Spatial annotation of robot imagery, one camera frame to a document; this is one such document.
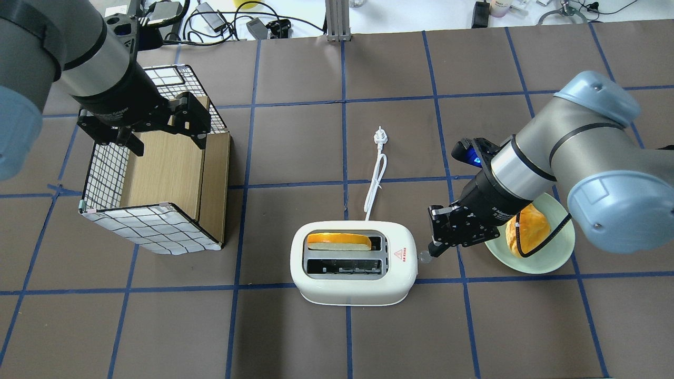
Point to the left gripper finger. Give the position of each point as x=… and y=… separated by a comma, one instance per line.
x=190, y=116

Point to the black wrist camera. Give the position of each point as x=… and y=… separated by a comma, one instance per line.
x=474, y=151

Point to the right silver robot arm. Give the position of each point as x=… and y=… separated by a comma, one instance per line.
x=618, y=193

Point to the white two-slot toaster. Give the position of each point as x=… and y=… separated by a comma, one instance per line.
x=380, y=277

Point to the yellow bread on plate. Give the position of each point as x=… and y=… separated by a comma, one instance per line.
x=533, y=229

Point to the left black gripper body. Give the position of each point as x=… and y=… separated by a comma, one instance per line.
x=125, y=98

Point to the grid pattern storage basket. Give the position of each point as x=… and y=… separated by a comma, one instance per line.
x=171, y=200

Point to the light green plate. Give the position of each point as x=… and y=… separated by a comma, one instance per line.
x=551, y=253

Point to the black power adapter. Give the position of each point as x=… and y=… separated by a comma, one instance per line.
x=480, y=15

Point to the large black power brick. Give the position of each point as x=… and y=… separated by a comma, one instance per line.
x=164, y=13

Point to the yellow bread slice in toaster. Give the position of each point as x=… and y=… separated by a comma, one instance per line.
x=338, y=242

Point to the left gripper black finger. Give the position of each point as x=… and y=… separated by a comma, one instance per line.
x=103, y=134

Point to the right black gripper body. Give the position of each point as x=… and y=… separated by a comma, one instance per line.
x=489, y=200

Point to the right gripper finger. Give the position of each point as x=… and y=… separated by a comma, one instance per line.
x=442, y=242
x=440, y=224

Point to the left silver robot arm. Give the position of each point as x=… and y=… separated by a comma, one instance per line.
x=94, y=59

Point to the aluminium frame post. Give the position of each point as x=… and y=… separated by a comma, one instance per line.
x=338, y=27

